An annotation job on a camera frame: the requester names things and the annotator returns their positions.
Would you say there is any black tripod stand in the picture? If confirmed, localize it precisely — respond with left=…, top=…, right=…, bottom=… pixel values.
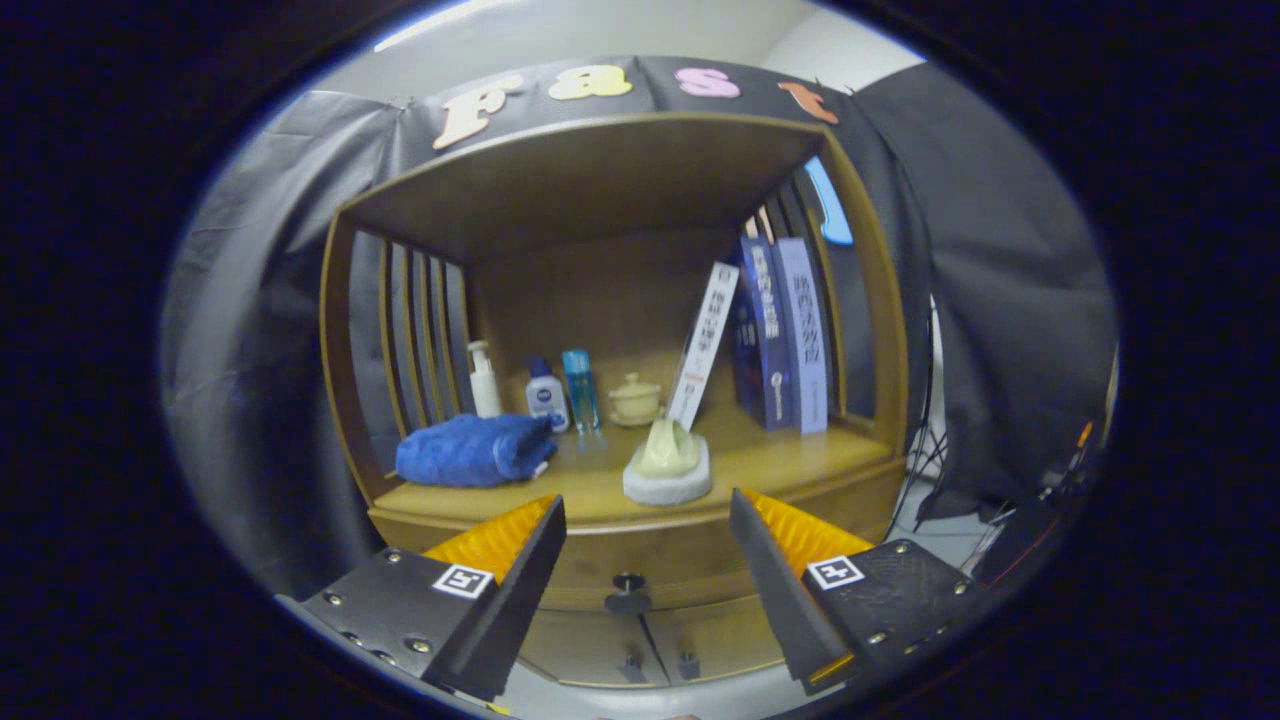
left=905, top=300, right=951, bottom=526

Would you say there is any wooden cabinet door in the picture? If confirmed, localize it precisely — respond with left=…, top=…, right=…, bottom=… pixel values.
left=520, top=608, right=656, bottom=686
left=640, top=598, right=791, bottom=684

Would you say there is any white pump bottle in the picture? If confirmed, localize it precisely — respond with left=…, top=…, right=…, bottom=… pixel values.
left=466, top=340, right=504, bottom=419

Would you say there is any black device with orange tip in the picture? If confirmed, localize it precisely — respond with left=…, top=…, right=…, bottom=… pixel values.
left=975, top=420, right=1101, bottom=591

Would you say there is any cream handled white brush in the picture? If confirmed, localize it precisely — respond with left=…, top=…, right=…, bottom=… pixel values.
left=622, top=415, right=713, bottom=507

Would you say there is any cream lidded teacup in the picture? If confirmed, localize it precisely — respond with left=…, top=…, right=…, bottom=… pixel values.
left=608, top=373, right=663, bottom=428

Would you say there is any white lotion bottle blue cap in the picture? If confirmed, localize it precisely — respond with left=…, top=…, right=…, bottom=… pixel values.
left=525, top=357, right=571, bottom=434

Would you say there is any white book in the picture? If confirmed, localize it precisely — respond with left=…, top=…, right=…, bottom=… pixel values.
left=666, top=262, right=742, bottom=433

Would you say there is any wooden drawer with black knob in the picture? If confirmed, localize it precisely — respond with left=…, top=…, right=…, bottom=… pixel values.
left=372, top=470, right=909, bottom=614

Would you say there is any blue rolled towel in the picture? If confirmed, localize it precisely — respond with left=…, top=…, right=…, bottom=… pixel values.
left=395, top=413, right=557, bottom=489

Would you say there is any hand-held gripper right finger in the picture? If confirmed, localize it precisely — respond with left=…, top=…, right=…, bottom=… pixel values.
left=729, top=487, right=1006, bottom=697

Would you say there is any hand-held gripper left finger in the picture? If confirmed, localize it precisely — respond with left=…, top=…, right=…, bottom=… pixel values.
left=275, top=494, right=568, bottom=703

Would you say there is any clear blue bottle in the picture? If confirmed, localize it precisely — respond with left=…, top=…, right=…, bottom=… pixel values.
left=561, top=349, right=601, bottom=433

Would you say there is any wooden countertop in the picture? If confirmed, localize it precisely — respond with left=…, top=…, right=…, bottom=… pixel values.
left=368, top=405, right=896, bottom=528

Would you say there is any light blue book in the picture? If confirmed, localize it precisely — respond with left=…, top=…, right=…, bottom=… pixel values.
left=775, top=237, right=830, bottom=435

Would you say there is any wooden cabinet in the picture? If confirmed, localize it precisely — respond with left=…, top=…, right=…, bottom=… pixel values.
left=318, top=112, right=911, bottom=691

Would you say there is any dark blue book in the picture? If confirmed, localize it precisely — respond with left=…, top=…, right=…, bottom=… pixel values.
left=730, top=236, right=794, bottom=432

